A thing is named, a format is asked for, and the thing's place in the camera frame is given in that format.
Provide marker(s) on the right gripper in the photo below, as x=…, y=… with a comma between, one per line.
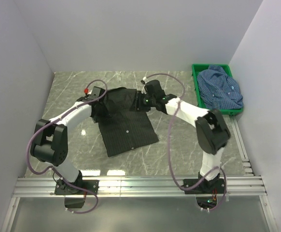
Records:
x=138, y=106

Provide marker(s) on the black pinstripe long sleeve shirt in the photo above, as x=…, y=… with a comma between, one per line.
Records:
x=122, y=130

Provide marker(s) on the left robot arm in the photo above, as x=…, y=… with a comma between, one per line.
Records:
x=49, y=142

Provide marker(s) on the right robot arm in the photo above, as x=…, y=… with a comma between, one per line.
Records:
x=212, y=131

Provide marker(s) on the blue checked long sleeve shirt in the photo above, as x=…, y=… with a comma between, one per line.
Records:
x=218, y=90

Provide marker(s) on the green plastic bin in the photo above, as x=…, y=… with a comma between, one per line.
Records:
x=196, y=68

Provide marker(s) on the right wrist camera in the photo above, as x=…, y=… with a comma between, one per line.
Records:
x=144, y=81

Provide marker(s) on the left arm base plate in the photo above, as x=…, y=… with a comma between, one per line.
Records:
x=75, y=193

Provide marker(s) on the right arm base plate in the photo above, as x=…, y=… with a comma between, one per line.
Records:
x=209, y=194

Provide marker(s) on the aluminium mounting rail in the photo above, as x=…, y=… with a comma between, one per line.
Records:
x=144, y=204

